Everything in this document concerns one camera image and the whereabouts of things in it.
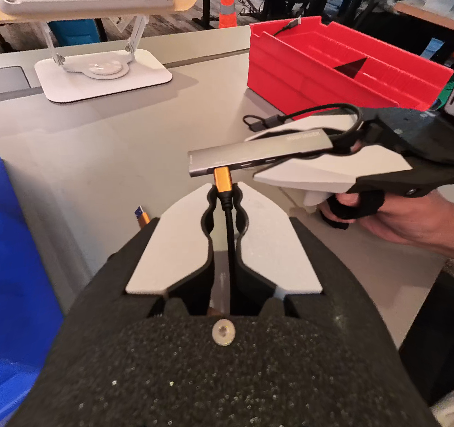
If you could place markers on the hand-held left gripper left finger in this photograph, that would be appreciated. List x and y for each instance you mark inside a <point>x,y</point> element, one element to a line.
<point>170,253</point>

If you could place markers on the grey desk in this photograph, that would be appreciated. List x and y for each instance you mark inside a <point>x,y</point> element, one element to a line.
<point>124,150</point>

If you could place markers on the blue storage bin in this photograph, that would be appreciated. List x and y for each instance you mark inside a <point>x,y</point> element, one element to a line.
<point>21,292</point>

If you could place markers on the orange traffic cone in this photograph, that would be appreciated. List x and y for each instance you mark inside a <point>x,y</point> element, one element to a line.
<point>227,4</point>

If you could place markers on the person's right hand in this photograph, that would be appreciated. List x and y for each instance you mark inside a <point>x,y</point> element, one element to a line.
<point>415,221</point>

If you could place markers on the red storage bin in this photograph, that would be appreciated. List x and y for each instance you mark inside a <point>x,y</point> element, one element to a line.
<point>283,72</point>

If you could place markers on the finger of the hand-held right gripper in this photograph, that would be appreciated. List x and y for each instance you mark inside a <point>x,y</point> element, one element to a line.
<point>312,123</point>
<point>337,171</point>

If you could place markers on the black bin divider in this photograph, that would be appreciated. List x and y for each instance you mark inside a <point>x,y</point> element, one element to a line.
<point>353,68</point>

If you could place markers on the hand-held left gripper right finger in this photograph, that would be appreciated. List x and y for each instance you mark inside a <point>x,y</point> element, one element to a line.
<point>280,253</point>

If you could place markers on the grey USB hub double plug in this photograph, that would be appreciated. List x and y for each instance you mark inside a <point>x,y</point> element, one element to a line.
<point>266,148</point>

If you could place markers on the blue bag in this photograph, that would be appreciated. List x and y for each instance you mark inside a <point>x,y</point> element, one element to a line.
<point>72,31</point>

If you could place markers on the green storage bin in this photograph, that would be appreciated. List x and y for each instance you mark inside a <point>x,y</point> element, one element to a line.
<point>445,95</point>

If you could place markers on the white tablet stand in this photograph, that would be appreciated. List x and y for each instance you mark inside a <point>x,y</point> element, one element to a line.
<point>106,75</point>

